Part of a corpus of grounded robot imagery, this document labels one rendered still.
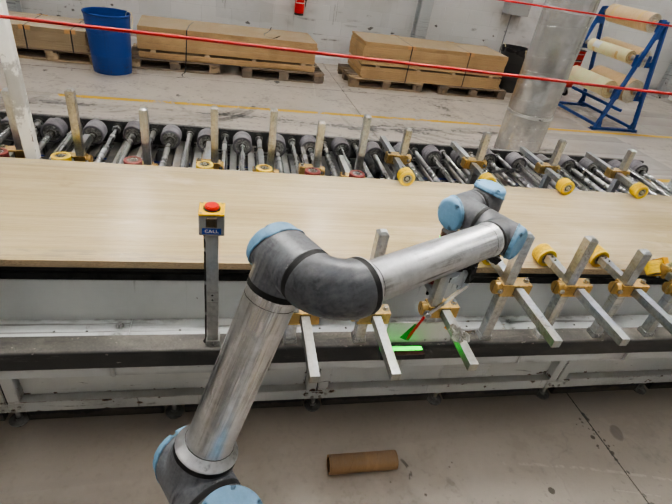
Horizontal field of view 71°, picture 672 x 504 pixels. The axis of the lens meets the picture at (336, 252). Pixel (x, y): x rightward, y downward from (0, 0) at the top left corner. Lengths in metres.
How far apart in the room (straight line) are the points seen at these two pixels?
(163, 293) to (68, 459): 0.85
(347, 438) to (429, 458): 0.38
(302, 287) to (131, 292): 1.08
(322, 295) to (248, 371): 0.27
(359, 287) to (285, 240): 0.17
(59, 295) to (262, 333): 1.07
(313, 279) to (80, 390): 1.62
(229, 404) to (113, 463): 1.27
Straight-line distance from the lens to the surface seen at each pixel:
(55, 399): 2.32
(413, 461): 2.33
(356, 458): 2.17
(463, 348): 1.59
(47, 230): 1.92
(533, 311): 1.69
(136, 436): 2.33
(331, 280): 0.81
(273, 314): 0.92
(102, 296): 1.85
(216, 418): 1.09
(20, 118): 2.43
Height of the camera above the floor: 1.90
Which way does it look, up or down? 34 degrees down
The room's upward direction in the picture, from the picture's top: 10 degrees clockwise
